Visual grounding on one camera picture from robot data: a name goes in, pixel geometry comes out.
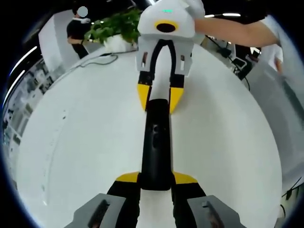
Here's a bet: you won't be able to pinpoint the black remote control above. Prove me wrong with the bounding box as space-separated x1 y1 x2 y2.
141 99 172 191

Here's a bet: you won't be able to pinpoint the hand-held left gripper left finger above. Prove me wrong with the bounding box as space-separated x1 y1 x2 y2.
64 172 141 228

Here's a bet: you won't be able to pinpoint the white ceiling light strip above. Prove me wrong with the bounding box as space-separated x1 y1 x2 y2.
1 69 27 108
10 46 38 77
203 13 241 18

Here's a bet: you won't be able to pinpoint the person's white shirt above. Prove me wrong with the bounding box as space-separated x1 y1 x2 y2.
260 16 289 74

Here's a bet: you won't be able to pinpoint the grey power cable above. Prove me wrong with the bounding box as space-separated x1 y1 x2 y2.
70 53 119 69

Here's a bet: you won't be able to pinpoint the green potted plant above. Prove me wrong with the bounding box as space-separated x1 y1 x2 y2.
84 9 141 52

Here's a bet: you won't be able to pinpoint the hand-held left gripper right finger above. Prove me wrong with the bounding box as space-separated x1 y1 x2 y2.
171 171 247 228

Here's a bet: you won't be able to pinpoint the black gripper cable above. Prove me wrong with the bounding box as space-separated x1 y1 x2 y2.
206 35 251 91

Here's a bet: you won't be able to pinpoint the background office desks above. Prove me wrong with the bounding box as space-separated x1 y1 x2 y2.
2 59 56 148

